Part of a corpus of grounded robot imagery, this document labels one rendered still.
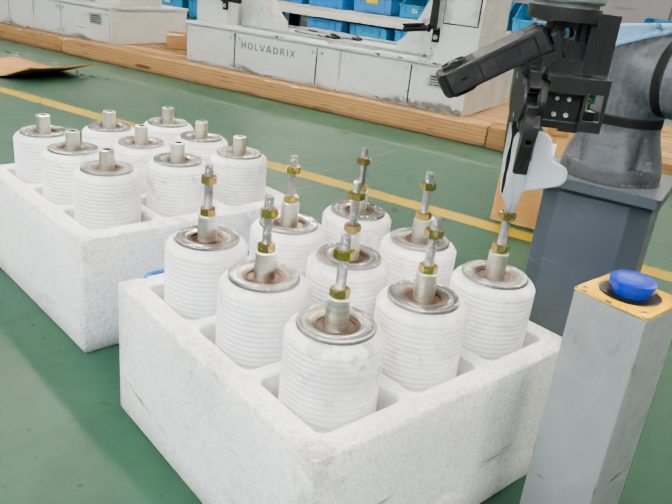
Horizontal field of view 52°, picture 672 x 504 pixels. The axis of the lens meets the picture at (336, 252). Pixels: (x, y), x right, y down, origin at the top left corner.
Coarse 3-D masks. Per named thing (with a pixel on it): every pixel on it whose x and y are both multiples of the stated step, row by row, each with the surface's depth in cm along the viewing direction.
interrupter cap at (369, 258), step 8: (320, 248) 80; (328, 248) 80; (360, 248) 81; (368, 248) 81; (320, 256) 77; (328, 256) 78; (360, 256) 80; (368, 256) 79; (376, 256) 79; (328, 264) 76; (336, 264) 76; (352, 264) 76; (360, 264) 77; (368, 264) 77; (376, 264) 77
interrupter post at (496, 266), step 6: (492, 252) 77; (492, 258) 77; (498, 258) 76; (504, 258) 76; (492, 264) 77; (498, 264) 77; (504, 264) 77; (486, 270) 78; (492, 270) 77; (498, 270) 77; (504, 270) 77; (486, 276) 78; (492, 276) 77; (498, 276) 77
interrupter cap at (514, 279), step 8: (464, 264) 79; (472, 264) 80; (480, 264) 80; (464, 272) 77; (472, 272) 78; (480, 272) 79; (512, 272) 79; (520, 272) 79; (472, 280) 76; (480, 280) 76; (488, 280) 76; (496, 280) 77; (504, 280) 77; (512, 280) 77; (520, 280) 77; (528, 280) 77; (496, 288) 75; (504, 288) 75; (512, 288) 75; (520, 288) 76
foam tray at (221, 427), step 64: (128, 320) 82; (192, 320) 76; (128, 384) 86; (192, 384) 72; (256, 384) 66; (384, 384) 68; (448, 384) 69; (512, 384) 74; (192, 448) 74; (256, 448) 63; (320, 448) 58; (384, 448) 62; (448, 448) 70; (512, 448) 80
